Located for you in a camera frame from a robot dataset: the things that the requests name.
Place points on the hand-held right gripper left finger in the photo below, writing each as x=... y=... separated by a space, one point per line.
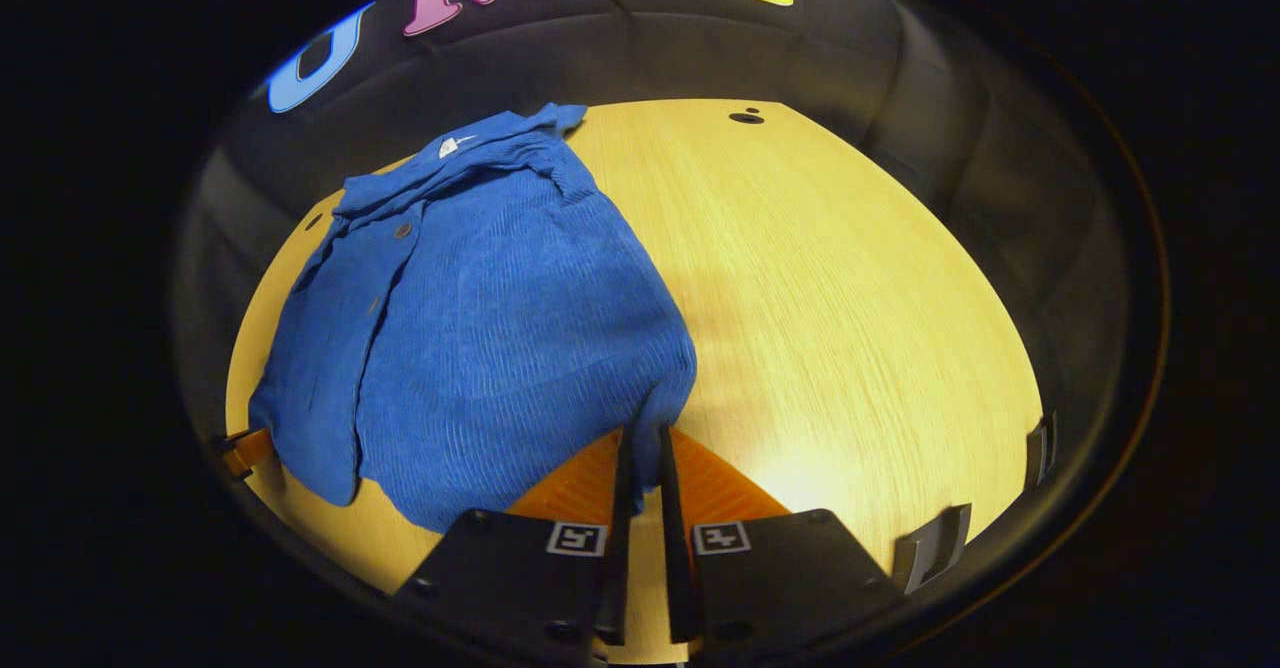
x=520 y=573

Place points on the grey table edge bracket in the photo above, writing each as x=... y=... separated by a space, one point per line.
x=1038 y=453
x=925 y=548

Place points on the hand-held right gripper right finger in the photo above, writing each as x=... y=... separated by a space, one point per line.
x=790 y=578

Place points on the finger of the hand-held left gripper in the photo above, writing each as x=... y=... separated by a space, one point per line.
x=248 y=448

